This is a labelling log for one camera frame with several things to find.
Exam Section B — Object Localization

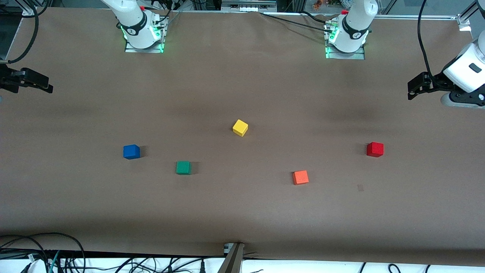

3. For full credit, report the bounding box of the blue cube block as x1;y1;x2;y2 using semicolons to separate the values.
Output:
123;144;141;160

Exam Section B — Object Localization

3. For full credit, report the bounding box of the red cube block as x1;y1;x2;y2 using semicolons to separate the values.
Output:
366;142;384;158

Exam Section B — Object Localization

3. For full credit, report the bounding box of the grey power strip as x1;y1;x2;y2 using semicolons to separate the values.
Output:
221;0;278;13

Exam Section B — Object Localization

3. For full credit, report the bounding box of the black looping floor cable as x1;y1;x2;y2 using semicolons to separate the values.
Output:
0;232;86;273

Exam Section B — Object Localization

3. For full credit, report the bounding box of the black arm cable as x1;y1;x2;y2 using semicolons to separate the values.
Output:
417;0;435;82
7;0;40;64

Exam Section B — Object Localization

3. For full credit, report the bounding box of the long black table cable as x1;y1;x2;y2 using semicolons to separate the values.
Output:
259;11;335;32

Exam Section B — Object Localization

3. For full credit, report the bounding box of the yellow cube block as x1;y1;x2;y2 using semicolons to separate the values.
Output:
232;119;249;137

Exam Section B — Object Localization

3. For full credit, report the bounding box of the aluminium profile post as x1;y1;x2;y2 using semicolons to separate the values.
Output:
217;242;245;273

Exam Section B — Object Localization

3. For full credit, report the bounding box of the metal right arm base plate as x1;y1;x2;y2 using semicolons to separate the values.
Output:
125;23;167;53

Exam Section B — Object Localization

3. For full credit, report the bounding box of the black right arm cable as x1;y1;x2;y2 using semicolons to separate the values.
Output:
7;0;40;64

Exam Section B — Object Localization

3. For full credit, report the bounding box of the green floor cable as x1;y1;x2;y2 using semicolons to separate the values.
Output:
48;250;61;273

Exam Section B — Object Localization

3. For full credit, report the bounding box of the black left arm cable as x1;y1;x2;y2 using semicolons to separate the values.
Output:
417;0;435;82

